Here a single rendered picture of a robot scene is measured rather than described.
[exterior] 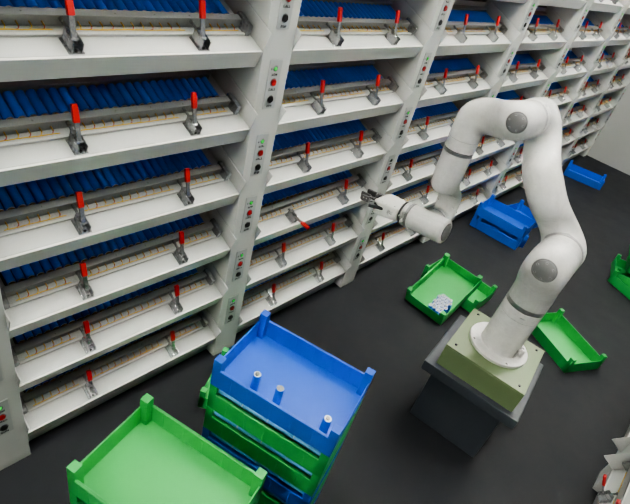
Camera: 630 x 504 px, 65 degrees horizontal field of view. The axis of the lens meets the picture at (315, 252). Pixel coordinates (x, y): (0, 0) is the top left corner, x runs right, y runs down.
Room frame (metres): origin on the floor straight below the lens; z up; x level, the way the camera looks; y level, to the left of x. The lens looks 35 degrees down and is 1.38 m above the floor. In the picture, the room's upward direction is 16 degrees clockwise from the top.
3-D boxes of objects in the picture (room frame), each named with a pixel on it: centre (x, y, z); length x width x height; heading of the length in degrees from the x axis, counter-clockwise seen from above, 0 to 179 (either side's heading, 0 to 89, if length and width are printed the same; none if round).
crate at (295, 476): (0.74, -0.03, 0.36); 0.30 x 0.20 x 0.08; 72
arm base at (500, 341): (1.23, -0.65, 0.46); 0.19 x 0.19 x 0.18
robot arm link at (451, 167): (1.47, -0.35, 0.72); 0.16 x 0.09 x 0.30; 145
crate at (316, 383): (0.74, -0.03, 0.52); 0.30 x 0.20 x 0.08; 72
